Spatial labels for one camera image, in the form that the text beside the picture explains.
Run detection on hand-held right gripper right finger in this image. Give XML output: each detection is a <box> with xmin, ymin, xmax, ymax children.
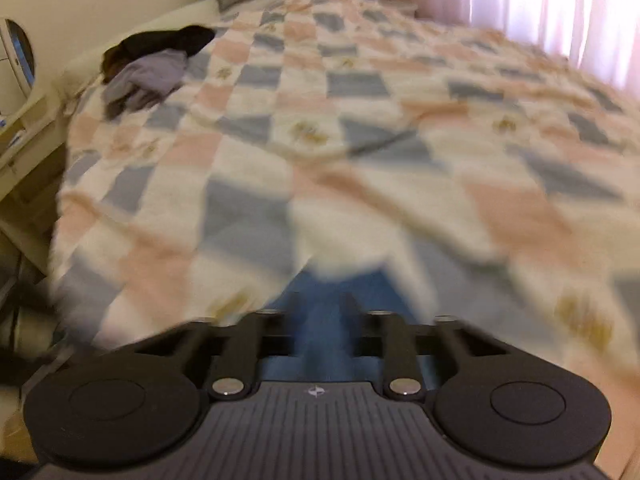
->
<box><xmin>341</xmin><ymin>291</ymin><xmax>503</xmax><ymax>402</ymax></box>

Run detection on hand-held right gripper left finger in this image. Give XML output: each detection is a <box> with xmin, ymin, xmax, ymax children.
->
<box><xmin>134</xmin><ymin>309</ymin><xmax>283</xmax><ymax>402</ymax></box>

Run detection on blue jeans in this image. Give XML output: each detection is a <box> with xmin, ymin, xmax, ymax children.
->
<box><xmin>267</xmin><ymin>269</ymin><xmax>431</xmax><ymax>386</ymax></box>

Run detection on checked bear print quilt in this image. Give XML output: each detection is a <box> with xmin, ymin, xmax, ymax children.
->
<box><xmin>50</xmin><ymin>0</ymin><xmax>640</xmax><ymax>401</ymax></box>

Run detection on cream vanity table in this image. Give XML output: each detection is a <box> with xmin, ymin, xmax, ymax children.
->
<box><xmin>0</xmin><ymin>17</ymin><xmax>73</xmax><ymax>281</ymax></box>

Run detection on grey garment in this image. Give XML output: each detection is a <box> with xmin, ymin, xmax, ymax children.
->
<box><xmin>102</xmin><ymin>51</ymin><xmax>189</xmax><ymax>119</ymax></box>

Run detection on brown garment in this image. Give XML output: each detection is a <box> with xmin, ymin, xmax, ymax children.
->
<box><xmin>101</xmin><ymin>50</ymin><xmax>126</xmax><ymax>85</ymax></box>

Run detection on black garment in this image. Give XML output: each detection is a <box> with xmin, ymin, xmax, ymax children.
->
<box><xmin>102</xmin><ymin>24</ymin><xmax>217</xmax><ymax>73</ymax></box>

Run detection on oval mirror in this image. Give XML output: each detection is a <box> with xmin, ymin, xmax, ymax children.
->
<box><xmin>0</xmin><ymin>17</ymin><xmax>37</xmax><ymax>97</ymax></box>

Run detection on pink curtain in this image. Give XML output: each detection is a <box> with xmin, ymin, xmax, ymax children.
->
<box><xmin>367</xmin><ymin>0</ymin><xmax>640</xmax><ymax>107</ymax></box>

